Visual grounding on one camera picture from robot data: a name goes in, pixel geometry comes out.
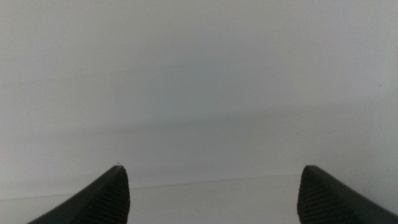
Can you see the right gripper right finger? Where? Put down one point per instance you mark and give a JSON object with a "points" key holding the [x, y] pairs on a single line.
{"points": [[326, 205]]}

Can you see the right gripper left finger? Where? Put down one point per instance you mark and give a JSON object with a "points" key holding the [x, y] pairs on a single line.
{"points": [[102, 202]]}

